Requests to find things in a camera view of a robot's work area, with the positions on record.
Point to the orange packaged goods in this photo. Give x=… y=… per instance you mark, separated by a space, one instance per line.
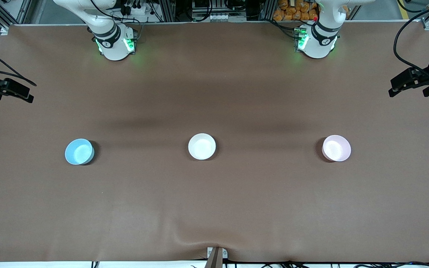
x=292 y=11

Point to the white bowl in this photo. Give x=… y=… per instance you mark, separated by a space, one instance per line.
x=202 y=146

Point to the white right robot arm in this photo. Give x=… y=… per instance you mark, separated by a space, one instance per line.
x=114 y=46

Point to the black equipment rack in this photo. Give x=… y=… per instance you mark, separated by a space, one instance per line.
x=203 y=5

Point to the brown table mat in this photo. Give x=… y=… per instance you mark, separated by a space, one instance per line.
x=214 y=204

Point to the white power strip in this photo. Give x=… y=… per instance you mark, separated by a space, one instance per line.
x=140 y=8

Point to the blue bowl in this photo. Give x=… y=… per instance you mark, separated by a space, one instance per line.
x=78 y=152

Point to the brown flat bar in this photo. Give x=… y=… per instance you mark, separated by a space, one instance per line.
x=214 y=260

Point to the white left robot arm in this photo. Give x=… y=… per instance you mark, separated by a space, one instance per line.
x=317 y=44

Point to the pink bowl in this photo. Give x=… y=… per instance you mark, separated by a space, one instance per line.
x=336 y=148

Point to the grey metal bracket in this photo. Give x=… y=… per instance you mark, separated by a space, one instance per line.
x=225 y=254

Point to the white connector block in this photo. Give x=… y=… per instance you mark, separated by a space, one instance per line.
x=220 y=17

